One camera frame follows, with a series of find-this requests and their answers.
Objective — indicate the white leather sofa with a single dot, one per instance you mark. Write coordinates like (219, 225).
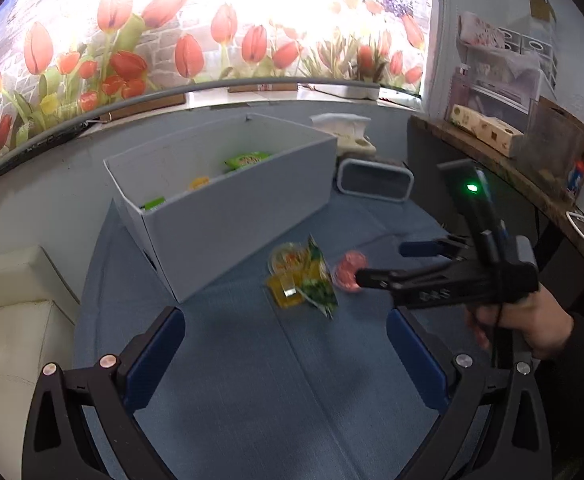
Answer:
(12, 340)

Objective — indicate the cardboard piece on wall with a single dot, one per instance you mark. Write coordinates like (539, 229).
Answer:
(540, 6)

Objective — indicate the cream patterned box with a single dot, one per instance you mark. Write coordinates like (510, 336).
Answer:
(486, 130)

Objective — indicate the grey speaker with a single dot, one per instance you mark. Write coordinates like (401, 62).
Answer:
(374, 182)

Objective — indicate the bottle with blue label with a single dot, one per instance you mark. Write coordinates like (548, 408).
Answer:
(577, 177)

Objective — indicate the clear plastic container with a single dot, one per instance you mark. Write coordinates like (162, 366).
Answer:
(551, 145)

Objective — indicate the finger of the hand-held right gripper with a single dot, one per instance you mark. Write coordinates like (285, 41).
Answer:
(421, 248)
(376, 278)

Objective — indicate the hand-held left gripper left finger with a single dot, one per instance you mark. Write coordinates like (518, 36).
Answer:
(154, 357)

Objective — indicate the white drawer organizer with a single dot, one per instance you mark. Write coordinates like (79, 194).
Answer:
(531, 55)

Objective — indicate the wooden side shelf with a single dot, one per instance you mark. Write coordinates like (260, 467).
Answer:
(531, 185)

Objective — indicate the pink jelly cup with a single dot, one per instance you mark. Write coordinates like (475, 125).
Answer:
(348, 266)

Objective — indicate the white cardboard box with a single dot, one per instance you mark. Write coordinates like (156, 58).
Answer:
(232, 230)

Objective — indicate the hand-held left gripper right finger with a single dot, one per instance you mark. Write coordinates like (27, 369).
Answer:
(416, 362)

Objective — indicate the tissue box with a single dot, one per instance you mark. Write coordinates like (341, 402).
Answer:
(344, 132)

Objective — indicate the person's right hand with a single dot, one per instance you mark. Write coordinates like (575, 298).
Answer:
(546, 330)

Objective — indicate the orange jelly cup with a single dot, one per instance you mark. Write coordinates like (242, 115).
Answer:
(286, 259)

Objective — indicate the floral pouch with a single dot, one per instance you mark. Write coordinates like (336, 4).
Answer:
(481, 30)

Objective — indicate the tulip wall poster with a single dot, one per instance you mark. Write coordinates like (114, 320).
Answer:
(172, 35)

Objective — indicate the yellow green snack packet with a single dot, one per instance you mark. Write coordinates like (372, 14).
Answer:
(317, 285)

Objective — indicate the clear storage box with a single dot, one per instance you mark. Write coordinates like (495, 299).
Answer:
(496, 85)

